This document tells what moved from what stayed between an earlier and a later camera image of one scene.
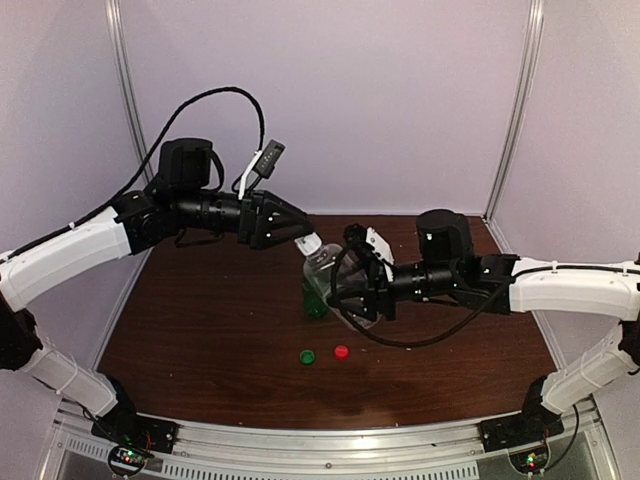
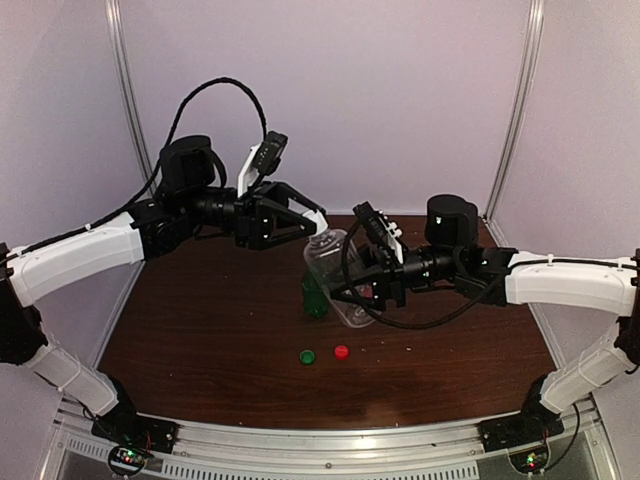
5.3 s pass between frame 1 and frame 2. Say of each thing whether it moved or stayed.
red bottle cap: stayed
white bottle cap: moved
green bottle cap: stayed
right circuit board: stayed
